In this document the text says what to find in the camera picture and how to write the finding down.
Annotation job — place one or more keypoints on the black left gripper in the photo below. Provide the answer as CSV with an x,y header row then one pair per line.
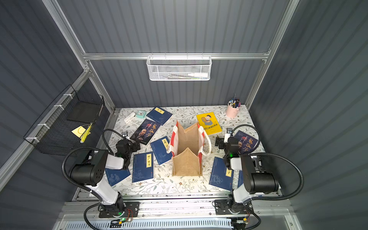
x,y
133,146

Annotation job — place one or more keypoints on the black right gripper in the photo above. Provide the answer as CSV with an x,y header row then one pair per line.
x,y
220,142

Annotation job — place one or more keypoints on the blue book yellow label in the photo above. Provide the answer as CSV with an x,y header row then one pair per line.
x,y
142,167

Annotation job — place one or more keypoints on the jute canvas Christmas bag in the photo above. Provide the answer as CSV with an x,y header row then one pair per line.
x,y
188,146

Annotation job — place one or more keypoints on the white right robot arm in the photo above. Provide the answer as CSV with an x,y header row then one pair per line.
x,y
255,183

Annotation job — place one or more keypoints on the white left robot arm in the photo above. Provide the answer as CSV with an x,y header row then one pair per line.
x,y
88,174

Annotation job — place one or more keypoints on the dark portrait book right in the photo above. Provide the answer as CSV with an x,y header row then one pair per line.
x,y
246,143

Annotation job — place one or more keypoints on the dark portrait book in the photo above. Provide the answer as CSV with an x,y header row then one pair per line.
x,y
246,143
145,131

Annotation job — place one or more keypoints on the dark portrait book left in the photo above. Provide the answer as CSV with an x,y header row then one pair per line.
x,y
145,131

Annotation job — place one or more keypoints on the yellow cartoon book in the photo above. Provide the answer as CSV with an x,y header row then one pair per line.
x,y
209,122

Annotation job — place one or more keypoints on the pink pen cup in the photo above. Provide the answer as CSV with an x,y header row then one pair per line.
x,y
233,107

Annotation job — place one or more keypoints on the floral table cloth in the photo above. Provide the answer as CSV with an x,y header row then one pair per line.
x,y
163,182

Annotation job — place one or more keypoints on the yellow sticky note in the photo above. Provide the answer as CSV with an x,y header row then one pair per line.
x,y
81,131

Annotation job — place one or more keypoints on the white marker in basket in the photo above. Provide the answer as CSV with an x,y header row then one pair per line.
x,y
197,75

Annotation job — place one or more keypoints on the black wire wall basket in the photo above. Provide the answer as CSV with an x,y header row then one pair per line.
x,y
52,134

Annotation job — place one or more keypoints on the white wire basket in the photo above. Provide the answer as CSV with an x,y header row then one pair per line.
x,y
174,67

